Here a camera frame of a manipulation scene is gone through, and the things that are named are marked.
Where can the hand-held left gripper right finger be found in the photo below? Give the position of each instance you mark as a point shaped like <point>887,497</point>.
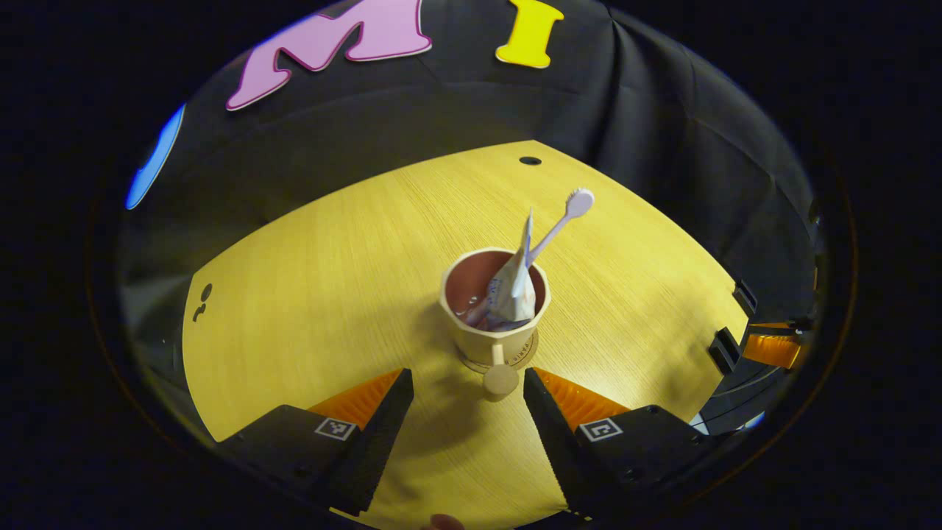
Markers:
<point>559,442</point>

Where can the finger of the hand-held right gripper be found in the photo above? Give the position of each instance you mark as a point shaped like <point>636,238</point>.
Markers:
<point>773,351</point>
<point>769,324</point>

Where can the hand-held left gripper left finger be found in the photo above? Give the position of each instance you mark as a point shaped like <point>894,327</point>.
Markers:
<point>383,442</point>

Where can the beige cup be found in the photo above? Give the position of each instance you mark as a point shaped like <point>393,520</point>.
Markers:
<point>478,346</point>

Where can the white toothpaste tube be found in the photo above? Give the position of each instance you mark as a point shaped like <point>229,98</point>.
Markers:
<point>515,294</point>

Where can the wooden desktop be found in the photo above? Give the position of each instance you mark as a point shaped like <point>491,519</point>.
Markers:
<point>331,294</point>

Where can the black desk clamp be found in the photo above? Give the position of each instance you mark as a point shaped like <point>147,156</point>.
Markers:
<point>745,298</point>
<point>725,350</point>

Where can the black backdrop cloth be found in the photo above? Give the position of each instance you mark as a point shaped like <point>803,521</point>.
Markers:
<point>662,147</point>

